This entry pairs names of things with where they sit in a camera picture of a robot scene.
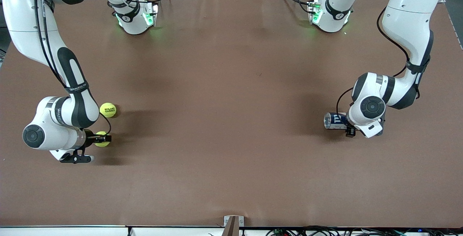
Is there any plain yellow tennis ball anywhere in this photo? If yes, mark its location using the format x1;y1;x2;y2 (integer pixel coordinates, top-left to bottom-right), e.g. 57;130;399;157
94;131;111;148

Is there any clear tennis ball can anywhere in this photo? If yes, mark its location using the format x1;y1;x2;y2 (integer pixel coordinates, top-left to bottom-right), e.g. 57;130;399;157
323;112;351;131

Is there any yellow tennis ball black print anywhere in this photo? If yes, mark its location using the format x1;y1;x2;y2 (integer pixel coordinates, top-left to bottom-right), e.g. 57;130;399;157
99;102;117;118

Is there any white table edge strip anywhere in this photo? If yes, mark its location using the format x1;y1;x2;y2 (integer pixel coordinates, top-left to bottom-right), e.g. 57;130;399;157
0;226;266;236

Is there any brown paper table cover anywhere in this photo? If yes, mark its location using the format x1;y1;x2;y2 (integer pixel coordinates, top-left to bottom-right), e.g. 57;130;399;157
0;0;463;228

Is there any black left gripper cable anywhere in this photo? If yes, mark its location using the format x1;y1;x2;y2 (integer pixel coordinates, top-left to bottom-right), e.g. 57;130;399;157
336;7;411;115

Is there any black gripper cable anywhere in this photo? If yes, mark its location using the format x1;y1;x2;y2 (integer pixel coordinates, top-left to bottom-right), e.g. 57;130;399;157
34;0;113;137
336;7;411;115

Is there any tangled black cable bundle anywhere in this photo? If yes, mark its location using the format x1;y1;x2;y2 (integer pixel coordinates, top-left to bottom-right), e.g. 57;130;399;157
266;226;463;236

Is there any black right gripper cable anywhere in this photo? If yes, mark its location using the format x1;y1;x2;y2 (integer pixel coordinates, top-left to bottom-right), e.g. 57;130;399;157
34;0;113;137

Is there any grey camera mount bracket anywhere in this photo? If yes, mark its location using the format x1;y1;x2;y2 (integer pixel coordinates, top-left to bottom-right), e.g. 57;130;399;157
221;215;245;236

